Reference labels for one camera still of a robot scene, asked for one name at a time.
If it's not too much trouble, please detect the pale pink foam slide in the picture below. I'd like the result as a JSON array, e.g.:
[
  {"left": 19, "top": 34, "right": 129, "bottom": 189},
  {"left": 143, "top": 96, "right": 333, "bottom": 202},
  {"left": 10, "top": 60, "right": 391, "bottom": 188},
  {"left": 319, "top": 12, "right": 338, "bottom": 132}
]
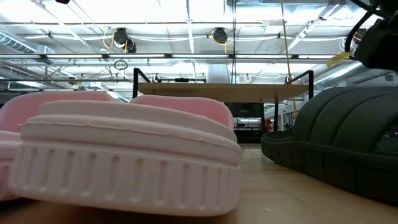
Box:
[
  {"left": 7, "top": 99, "right": 244, "bottom": 218},
  {"left": 0, "top": 90, "right": 235, "bottom": 202}
]

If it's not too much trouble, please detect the long overhead light strip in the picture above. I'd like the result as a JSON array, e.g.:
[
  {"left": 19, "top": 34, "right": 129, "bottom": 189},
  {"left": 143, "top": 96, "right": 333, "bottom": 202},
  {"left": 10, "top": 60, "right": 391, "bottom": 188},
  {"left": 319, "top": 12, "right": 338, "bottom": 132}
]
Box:
[{"left": 0, "top": 53, "right": 355, "bottom": 61}]

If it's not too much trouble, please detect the black ribbed strap slide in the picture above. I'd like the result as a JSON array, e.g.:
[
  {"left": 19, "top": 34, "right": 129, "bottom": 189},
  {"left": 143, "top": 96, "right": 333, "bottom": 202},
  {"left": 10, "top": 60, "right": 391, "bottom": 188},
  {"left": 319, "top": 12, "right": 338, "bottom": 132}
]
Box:
[{"left": 260, "top": 86, "right": 398, "bottom": 205}]

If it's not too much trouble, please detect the black ceiling cable reel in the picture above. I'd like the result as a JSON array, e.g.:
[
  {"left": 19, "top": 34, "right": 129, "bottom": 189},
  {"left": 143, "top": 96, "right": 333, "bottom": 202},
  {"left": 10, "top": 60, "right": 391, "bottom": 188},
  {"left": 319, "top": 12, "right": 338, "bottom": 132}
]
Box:
[
  {"left": 113, "top": 27, "right": 137, "bottom": 54},
  {"left": 212, "top": 27, "right": 229, "bottom": 45}
]

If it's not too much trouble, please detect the yellow tag on gripper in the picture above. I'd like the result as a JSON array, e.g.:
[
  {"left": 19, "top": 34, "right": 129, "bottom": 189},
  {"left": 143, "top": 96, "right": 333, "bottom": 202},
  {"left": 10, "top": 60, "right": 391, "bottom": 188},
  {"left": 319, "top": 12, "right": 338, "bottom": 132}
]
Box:
[{"left": 326, "top": 50, "right": 353, "bottom": 69}]

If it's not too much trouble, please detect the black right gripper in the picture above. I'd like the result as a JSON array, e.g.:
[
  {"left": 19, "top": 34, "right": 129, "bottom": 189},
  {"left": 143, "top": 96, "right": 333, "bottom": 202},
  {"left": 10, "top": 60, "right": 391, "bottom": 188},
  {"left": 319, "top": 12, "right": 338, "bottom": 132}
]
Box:
[{"left": 353, "top": 15, "right": 398, "bottom": 72}]

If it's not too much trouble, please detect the wood shelf black metal frame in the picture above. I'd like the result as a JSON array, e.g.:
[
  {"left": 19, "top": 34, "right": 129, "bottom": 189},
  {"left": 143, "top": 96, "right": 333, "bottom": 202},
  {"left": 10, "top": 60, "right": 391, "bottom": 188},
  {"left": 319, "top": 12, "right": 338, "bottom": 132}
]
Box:
[{"left": 132, "top": 67, "right": 315, "bottom": 134}]

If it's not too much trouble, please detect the long yellow hanging cable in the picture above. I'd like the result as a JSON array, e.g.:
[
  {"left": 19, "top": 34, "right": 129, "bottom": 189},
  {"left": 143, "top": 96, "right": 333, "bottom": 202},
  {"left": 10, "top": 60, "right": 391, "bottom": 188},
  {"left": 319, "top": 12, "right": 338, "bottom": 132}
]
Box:
[{"left": 280, "top": 0, "right": 299, "bottom": 119}]

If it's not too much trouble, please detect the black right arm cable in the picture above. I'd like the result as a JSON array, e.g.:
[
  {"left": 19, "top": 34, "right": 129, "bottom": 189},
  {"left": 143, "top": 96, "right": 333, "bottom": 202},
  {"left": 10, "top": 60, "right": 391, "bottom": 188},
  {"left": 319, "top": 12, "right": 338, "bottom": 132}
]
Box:
[{"left": 344, "top": 10, "right": 379, "bottom": 54}]

